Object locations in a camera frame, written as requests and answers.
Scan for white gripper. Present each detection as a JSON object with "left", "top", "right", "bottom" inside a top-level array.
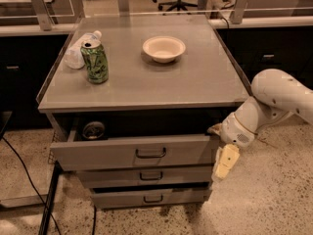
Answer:
[{"left": 207, "top": 111, "right": 257, "bottom": 182}]

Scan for grey top drawer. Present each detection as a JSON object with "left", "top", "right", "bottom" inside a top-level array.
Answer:
[{"left": 51, "top": 134, "right": 219, "bottom": 171}]

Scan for grey drawer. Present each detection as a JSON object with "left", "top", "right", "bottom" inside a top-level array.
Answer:
[
  {"left": 51, "top": 134, "right": 219, "bottom": 171},
  {"left": 77, "top": 164, "right": 212, "bottom": 188},
  {"left": 91, "top": 183, "right": 211, "bottom": 210}
]

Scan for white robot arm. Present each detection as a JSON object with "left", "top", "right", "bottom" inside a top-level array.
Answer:
[{"left": 207, "top": 69, "right": 313, "bottom": 182}]

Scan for grey middle drawer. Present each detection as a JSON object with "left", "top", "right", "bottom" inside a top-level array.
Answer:
[{"left": 77, "top": 164, "right": 212, "bottom": 188}]

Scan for grey metal drawer cabinet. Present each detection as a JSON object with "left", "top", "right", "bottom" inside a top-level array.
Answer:
[{"left": 38, "top": 15, "right": 248, "bottom": 209}]

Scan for grey bottom drawer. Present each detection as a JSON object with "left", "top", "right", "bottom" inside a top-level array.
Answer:
[{"left": 91, "top": 183, "right": 211, "bottom": 210}]

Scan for can inside top drawer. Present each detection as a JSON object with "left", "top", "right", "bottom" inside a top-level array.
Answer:
[{"left": 82, "top": 121, "right": 105, "bottom": 140}]

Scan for white paper bowl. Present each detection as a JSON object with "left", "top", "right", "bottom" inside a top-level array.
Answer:
[{"left": 143, "top": 36, "right": 186, "bottom": 64}]

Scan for green soda can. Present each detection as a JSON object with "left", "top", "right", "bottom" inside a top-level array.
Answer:
[{"left": 80, "top": 39, "right": 109, "bottom": 84}]

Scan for dark counter cabinets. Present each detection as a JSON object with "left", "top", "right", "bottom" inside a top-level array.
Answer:
[{"left": 0, "top": 24, "right": 313, "bottom": 130}]

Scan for glass partition with posts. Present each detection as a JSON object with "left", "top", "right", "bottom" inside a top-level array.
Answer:
[{"left": 0, "top": 0, "right": 313, "bottom": 27}]

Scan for black floor cable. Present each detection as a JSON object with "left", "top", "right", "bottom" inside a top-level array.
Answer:
[{"left": 0, "top": 135, "right": 63, "bottom": 235}]

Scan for black metal floor rail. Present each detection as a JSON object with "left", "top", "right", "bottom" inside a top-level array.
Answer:
[{"left": 38, "top": 162, "right": 63, "bottom": 235}]

